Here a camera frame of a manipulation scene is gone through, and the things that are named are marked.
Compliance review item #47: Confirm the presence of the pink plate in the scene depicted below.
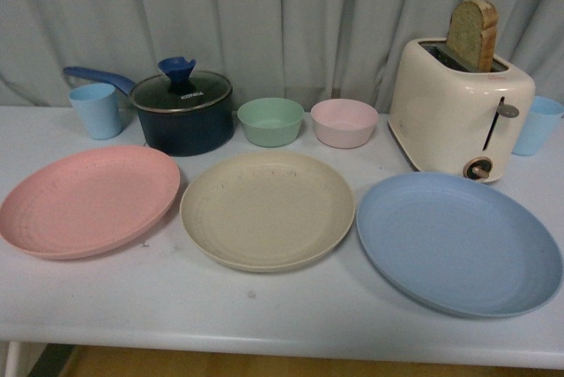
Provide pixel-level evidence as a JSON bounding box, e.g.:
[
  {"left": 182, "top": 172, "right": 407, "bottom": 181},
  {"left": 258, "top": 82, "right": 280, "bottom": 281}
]
[{"left": 1, "top": 145, "right": 181, "bottom": 260}]

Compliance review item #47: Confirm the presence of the blue plate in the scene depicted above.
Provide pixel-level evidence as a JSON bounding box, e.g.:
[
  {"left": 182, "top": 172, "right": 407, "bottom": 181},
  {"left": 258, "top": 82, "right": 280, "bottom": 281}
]
[{"left": 356, "top": 173, "right": 563, "bottom": 318}]

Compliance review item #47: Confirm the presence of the green bowl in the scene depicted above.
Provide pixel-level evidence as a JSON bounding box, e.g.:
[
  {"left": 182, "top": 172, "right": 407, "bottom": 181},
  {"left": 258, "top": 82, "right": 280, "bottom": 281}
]
[{"left": 237, "top": 98, "right": 305, "bottom": 148}]

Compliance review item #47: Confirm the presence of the beige plate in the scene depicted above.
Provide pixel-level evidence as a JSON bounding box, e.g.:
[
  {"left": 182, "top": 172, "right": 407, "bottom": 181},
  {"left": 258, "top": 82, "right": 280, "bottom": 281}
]
[{"left": 180, "top": 151, "right": 355, "bottom": 273}]

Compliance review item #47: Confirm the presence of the pink bowl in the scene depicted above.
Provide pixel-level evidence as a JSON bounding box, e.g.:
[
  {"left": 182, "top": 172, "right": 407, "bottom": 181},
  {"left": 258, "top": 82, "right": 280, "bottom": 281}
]
[{"left": 310, "top": 99, "right": 379, "bottom": 149}]

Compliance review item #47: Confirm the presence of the dark blue saucepan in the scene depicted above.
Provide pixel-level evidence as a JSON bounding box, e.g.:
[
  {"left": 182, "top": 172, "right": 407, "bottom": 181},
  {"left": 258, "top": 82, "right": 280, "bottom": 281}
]
[{"left": 63, "top": 66, "right": 234, "bottom": 157}]

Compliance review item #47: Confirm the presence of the glass pot lid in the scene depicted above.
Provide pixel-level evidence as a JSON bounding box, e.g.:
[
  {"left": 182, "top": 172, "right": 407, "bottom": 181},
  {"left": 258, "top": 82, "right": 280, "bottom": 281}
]
[{"left": 130, "top": 56, "right": 232, "bottom": 113}]

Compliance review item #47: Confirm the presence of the grey curtain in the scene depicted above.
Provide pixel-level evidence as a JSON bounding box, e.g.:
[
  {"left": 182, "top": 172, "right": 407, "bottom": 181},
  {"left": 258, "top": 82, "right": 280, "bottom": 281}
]
[{"left": 1, "top": 0, "right": 563, "bottom": 112}]

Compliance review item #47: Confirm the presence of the cream toaster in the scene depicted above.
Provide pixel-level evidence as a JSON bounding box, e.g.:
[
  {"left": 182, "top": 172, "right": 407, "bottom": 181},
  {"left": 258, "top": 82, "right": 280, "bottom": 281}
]
[{"left": 389, "top": 39, "right": 535, "bottom": 182}]

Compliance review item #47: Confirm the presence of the left light blue cup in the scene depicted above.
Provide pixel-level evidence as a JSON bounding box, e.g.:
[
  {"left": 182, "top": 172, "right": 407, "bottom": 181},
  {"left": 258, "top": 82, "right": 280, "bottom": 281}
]
[{"left": 69, "top": 83, "right": 122, "bottom": 140}]

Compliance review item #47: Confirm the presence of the light blue cup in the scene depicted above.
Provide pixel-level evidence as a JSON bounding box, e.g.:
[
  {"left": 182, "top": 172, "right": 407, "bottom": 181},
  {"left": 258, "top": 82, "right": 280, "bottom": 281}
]
[
  {"left": 69, "top": 83, "right": 122, "bottom": 140},
  {"left": 512, "top": 96, "right": 563, "bottom": 156}
]

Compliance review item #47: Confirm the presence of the front bread slice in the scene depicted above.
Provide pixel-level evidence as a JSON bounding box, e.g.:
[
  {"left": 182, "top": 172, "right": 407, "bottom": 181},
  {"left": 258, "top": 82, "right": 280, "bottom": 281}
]
[{"left": 447, "top": 0, "right": 488, "bottom": 72}]

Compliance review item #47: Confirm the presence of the bread slice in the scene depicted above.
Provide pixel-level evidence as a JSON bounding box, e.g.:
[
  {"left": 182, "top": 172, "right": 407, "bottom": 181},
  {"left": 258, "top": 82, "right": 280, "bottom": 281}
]
[
  {"left": 447, "top": 0, "right": 488, "bottom": 72},
  {"left": 476, "top": 0, "right": 499, "bottom": 72}
]

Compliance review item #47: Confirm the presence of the rear bread slice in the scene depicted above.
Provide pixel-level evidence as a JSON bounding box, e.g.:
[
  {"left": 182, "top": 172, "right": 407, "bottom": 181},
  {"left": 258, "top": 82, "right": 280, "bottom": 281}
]
[{"left": 476, "top": 0, "right": 499, "bottom": 72}]

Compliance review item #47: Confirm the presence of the right light blue cup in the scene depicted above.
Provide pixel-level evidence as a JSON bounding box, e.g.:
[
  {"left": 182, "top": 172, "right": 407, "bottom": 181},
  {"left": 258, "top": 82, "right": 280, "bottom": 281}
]
[{"left": 512, "top": 96, "right": 563, "bottom": 156}]

